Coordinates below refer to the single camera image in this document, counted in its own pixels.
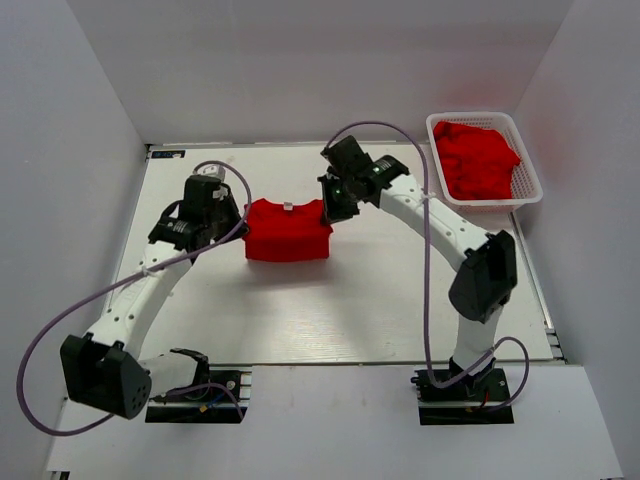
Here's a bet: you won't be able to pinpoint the red t shirt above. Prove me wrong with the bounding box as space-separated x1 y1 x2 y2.
243 198 333 263

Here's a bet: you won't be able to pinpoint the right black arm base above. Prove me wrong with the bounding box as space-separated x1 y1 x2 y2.
411 368 514 426

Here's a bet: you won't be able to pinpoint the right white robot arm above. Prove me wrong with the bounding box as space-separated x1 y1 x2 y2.
318 136 517 399

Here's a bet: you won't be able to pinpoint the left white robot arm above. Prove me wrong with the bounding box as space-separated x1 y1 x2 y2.
60 173 247 419

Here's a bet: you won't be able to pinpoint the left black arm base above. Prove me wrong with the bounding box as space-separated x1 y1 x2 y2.
141 348 252 424

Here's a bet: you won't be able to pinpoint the red shirts in basket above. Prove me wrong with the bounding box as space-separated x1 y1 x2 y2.
433 121 521 201

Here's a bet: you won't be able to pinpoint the blue table label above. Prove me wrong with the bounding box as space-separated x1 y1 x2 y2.
151 150 186 159

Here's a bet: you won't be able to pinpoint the white plastic basket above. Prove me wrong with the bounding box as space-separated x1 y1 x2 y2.
425 111 543 214

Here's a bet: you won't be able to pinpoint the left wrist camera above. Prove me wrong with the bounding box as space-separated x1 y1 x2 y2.
192 160 230 183

